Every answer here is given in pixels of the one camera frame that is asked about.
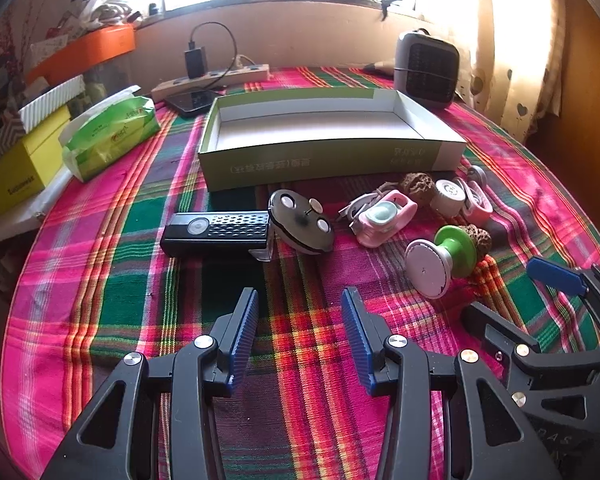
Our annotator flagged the walnut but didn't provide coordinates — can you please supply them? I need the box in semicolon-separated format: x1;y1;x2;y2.
399;172;437;206
464;224;492;261

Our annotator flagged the pink white clip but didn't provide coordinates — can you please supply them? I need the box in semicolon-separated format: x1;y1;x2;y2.
454;166;493;228

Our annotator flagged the green white spool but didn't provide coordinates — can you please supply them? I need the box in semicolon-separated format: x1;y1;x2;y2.
404;226;477;299

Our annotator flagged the pink clip camera gadget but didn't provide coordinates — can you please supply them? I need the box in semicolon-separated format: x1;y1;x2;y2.
350;190;418;248

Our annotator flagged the black round disc gadget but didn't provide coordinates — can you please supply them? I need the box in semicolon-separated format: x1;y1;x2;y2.
268;190;335;255

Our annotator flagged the black rectangular bike light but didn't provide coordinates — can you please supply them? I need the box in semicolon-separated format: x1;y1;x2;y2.
160;210;273;261

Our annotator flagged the wooden cabinet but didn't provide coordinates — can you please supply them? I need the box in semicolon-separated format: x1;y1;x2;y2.
527;0;600;231

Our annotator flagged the heart pattern curtain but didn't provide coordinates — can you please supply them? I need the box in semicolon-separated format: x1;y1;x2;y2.
456;0;566;143

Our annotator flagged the grey portable heater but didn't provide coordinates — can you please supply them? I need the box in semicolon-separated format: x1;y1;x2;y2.
393;28;460;108

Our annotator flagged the plaid tablecloth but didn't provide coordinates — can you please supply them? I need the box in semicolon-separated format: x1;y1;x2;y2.
0;65;600;480

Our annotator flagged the beige tool on table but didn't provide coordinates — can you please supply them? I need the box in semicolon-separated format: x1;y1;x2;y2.
362;60;394;77

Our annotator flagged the yellow box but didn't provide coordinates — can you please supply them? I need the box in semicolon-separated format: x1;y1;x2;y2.
0;105;70;216

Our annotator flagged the green white cardboard box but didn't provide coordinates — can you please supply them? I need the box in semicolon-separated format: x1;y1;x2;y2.
198;87;466;192

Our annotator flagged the black window latch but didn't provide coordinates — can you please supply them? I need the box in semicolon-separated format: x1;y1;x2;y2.
380;0;402;22

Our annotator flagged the green tissue pack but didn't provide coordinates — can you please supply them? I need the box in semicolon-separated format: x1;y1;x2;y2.
59;84;160;182

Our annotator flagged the striped white box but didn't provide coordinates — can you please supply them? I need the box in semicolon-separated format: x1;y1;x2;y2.
0;75;85;158

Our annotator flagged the black smartphone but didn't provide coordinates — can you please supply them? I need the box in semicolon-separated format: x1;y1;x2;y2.
166;90;221;118

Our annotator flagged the white power strip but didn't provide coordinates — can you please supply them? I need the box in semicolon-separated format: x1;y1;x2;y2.
150;64;271;102

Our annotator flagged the white plug in strip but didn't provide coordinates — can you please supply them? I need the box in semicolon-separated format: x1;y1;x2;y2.
234;53;258;70

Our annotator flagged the black charger plug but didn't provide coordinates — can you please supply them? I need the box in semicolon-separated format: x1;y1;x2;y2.
184;47;208;79

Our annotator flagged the orange box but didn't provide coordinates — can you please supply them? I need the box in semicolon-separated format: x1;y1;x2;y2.
24;24;135;86

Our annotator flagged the black charger cable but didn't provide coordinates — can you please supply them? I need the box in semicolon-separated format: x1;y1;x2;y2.
188;20;240;92

